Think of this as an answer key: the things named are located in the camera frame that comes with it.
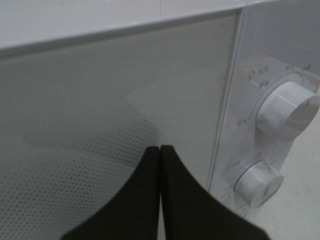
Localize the white microwave door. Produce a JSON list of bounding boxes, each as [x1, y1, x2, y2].
[[0, 9, 241, 240]]

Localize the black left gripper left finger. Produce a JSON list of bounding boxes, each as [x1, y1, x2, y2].
[[62, 146, 160, 240]]

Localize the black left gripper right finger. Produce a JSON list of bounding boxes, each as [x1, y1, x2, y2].
[[160, 145, 268, 240]]

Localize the white microwave knob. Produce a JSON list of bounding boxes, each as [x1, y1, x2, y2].
[[255, 81, 320, 142], [234, 161, 284, 209]]

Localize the white microwave oven body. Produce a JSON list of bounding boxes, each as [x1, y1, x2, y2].
[[0, 0, 320, 216]]

